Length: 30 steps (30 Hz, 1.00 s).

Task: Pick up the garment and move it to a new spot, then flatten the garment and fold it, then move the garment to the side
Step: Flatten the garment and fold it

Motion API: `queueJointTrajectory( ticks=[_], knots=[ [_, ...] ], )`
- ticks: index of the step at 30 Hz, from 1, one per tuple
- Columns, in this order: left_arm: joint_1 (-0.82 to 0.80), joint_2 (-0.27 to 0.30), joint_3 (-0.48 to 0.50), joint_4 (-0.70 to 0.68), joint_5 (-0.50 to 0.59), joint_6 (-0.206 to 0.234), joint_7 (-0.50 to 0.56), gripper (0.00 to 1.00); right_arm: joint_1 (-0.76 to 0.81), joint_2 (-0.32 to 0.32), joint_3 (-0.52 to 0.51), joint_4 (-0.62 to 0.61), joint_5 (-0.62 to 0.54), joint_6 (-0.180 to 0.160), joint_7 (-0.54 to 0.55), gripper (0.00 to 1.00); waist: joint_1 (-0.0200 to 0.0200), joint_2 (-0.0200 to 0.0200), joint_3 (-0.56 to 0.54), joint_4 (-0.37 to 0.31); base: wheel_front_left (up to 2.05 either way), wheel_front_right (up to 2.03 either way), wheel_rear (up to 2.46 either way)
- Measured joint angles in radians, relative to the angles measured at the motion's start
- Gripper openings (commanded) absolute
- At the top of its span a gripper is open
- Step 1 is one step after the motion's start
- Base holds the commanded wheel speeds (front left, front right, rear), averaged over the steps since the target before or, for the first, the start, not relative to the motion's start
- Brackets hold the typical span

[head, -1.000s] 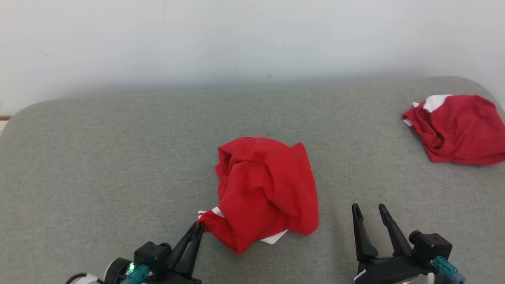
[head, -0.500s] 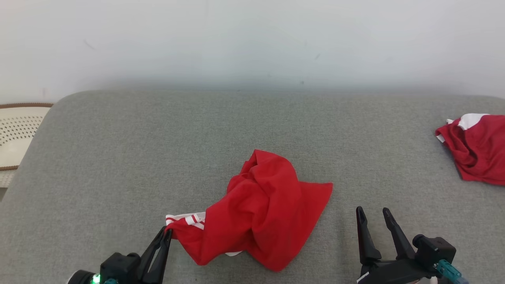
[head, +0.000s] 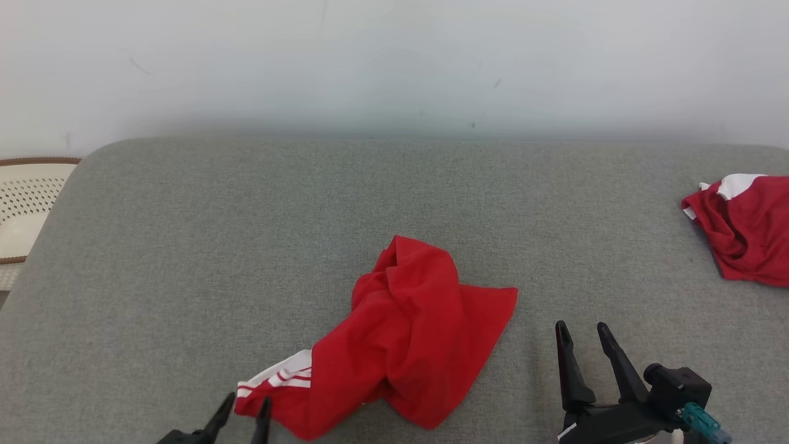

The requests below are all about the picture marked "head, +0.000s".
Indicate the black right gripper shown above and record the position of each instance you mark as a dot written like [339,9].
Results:
[616,425]

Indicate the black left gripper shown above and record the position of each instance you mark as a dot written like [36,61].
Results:
[188,438]

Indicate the red polo shirt white collar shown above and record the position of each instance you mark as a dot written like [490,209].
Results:
[413,333]

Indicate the red shorts with white stripe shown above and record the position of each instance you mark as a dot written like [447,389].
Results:
[746,234]

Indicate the grey fabric sofa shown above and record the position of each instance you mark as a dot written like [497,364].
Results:
[246,246]

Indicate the white perforated laundry basket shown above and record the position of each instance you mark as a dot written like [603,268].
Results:
[28,203]

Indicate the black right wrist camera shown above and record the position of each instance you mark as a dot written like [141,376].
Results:
[678,385]

